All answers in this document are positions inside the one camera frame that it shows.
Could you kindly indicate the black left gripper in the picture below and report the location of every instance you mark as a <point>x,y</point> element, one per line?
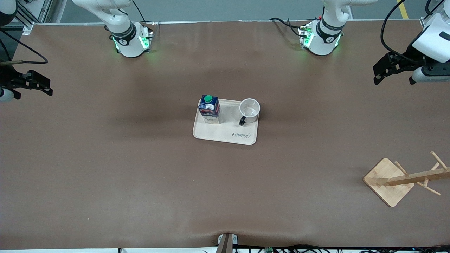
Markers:
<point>409,56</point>

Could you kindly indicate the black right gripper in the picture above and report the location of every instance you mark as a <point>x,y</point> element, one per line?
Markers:
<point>7,76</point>

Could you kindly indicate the blue milk carton green cap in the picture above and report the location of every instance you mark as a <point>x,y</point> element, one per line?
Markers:
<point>210,112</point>

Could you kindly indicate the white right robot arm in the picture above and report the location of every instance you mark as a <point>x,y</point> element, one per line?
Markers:
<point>128,45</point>

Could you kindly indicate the wooden cup rack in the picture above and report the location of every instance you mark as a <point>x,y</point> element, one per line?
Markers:
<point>386,182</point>

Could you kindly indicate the cream plastic tray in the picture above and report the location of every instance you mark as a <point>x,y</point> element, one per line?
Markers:
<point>228,135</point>

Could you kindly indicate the aluminium frame profile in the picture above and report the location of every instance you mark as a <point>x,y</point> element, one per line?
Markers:
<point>425,23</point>
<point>24,14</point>

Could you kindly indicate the metal table clamp bracket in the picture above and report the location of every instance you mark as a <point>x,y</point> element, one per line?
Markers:
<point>226,244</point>

